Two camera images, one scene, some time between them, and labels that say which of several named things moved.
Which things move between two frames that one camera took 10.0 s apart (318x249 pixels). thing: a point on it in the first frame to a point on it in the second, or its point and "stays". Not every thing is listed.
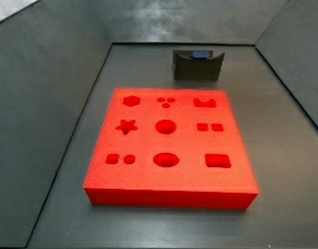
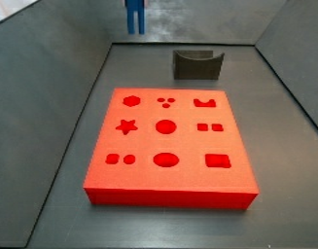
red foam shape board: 172,152 stays
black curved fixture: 200,67 stays
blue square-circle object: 201,54 to 135,6
